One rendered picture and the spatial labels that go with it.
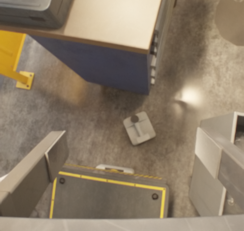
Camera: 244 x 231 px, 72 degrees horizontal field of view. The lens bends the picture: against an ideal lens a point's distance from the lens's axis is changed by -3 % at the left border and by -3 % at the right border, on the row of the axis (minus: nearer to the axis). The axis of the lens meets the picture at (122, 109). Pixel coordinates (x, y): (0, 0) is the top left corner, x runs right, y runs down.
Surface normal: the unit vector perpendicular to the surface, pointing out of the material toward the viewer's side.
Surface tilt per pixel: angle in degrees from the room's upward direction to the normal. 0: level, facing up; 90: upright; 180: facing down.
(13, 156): 0
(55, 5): 90
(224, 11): 0
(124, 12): 0
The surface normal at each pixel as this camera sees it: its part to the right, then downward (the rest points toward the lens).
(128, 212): -0.16, -0.13
